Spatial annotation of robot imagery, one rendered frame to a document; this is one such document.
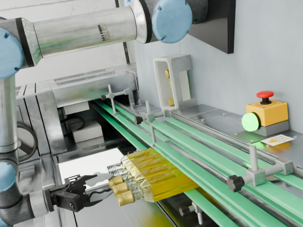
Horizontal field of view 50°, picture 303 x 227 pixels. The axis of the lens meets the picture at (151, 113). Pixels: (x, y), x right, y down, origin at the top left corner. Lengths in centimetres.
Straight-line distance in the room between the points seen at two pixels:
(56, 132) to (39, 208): 98
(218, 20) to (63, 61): 383
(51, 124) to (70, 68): 279
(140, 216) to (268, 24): 69
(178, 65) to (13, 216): 73
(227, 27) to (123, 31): 30
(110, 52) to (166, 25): 396
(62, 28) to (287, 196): 59
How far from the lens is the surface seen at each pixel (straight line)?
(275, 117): 82
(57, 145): 199
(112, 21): 82
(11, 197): 101
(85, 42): 81
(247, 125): 81
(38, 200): 104
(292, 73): 81
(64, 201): 101
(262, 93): 82
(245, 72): 95
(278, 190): 62
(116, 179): 105
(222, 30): 97
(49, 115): 195
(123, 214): 114
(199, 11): 102
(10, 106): 101
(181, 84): 122
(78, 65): 471
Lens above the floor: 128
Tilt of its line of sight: 17 degrees down
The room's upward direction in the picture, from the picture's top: 104 degrees counter-clockwise
